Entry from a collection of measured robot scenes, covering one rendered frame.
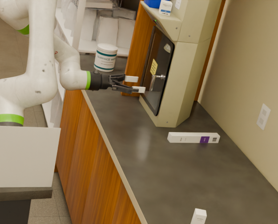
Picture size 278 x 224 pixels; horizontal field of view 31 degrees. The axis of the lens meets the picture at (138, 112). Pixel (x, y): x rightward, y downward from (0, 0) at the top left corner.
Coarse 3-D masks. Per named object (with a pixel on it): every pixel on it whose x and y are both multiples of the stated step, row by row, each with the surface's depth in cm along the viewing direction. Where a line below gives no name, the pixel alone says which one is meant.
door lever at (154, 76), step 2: (152, 76) 252; (154, 76) 252; (156, 76) 253; (158, 76) 253; (160, 76) 253; (162, 76) 253; (152, 78) 253; (154, 78) 252; (152, 80) 253; (154, 80) 253; (152, 82) 253; (150, 84) 255; (152, 84) 254; (150, 86) 255; (152, 86) 254; (150, 88) 255; (152, 88) 255; (150, 90) 255; (152, 90) 256
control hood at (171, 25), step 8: (144, 8) 262; (152, 8) 249; (160, 16) 237; (168, 16) 241; (160, 24) 243; (168, 24) 236; (176, 24) 237; (168, 32) 238; (176, 32) 239; (176, 40) 241
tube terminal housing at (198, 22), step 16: (192, 0) 234; (208, 0) 236; (176, 16) 245; (192, 16) 238; (208, 16) 244; (192, 32) 242; (208, 32) 254; (176, 48) 243; (192, 48) 246; (208, 48) 264; (176, 64) 247; (192, 64) 250; (176, 80) 252; (192, 80) 260; (176, 96) 256; (192, 96) 271; (160, 112) 258; (176, 112) 260
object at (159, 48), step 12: (156, 36) 265; (156, 48) 264; (168, 48) 249; (156, 60) 263; (168, 60) 248; (156, 72) 262; (144, 84) 277; (156, 84) 261; (144, 96) 276; (156, 96) 260; (156, 108) 259
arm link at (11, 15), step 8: (0, 0) 209; (8, 0) 207; (0, 8) 209; (8, 8) 207; (16, 8) 207; (0, 16) 211; (8, 16) 209; (16, 16) 210; (24, 16) 211; (8, 24) 216; (16, 24) 214; (24, 24) 215; (24, 32) 220
